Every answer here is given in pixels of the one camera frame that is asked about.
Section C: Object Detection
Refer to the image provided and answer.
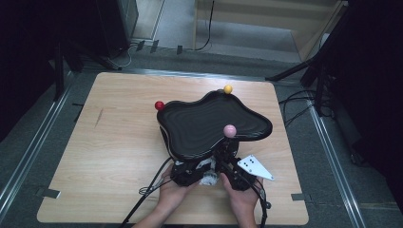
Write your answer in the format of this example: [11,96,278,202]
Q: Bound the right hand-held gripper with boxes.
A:
[218,154,276,192]

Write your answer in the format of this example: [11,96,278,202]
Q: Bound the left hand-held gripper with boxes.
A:
[170,159,205,187]

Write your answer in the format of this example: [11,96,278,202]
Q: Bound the white striped cloth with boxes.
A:
[194,158,221,187]

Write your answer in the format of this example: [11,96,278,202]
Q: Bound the black wavy tray stand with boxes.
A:
[154,84,274,169]

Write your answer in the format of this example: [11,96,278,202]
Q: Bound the person's right hand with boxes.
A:
[220,172,264,219]

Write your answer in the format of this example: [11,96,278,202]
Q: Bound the person's left hand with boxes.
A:
[157,163,202,218]

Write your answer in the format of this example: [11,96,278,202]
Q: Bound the grey table edge tape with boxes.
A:
[34,187,62,200]
[290,192,313,202]

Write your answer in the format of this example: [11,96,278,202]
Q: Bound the black metal stand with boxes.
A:
[51,37,123,103]
[265,53,336,118]

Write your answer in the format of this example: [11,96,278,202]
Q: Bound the dark cabinet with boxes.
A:
[94,0,140,60]

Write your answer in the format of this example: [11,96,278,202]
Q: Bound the black curtain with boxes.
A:
[317,0,403,207]
[0,0,99,142]

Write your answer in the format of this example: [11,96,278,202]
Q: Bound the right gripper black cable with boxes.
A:
[250,179,273,228]

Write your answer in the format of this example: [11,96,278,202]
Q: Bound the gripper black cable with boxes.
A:
[119,156,175,228]
[250,179,273,228]

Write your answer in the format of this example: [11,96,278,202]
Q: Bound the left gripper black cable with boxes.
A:
[119,156,175,228]

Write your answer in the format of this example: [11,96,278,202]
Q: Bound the long metal floor rail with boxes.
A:
[305,101,367,228]
[0,70,77,222]

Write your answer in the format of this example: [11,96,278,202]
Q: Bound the black floor cables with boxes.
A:
[278,89,336,127]

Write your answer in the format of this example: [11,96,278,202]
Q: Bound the short metal floor rail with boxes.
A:
[80,66,277,83]

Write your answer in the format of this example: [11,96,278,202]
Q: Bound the white floor cable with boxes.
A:
[107,44,132,68]

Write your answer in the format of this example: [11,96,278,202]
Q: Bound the hanging black cable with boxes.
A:
[194,0,216,51]

